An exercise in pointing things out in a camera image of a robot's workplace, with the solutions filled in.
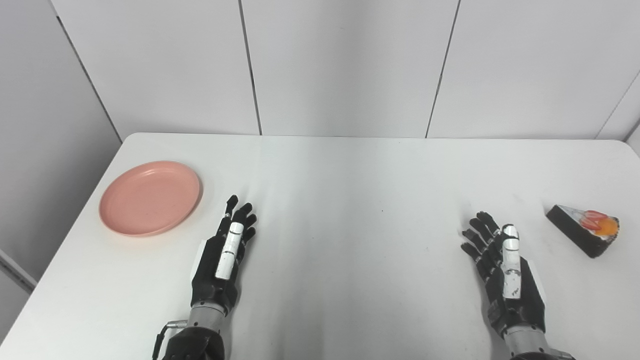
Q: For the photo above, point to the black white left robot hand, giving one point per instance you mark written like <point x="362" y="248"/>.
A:
<point x="212" y="280"/>

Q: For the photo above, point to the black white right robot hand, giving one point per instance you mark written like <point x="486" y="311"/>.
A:
<point x="525" y="300"/>

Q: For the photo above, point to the chocolate cake slice with fruit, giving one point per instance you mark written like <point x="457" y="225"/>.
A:
<point x="582" y="232"/>

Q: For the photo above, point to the pink round plate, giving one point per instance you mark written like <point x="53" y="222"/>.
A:
<point x="150" y="198"/>

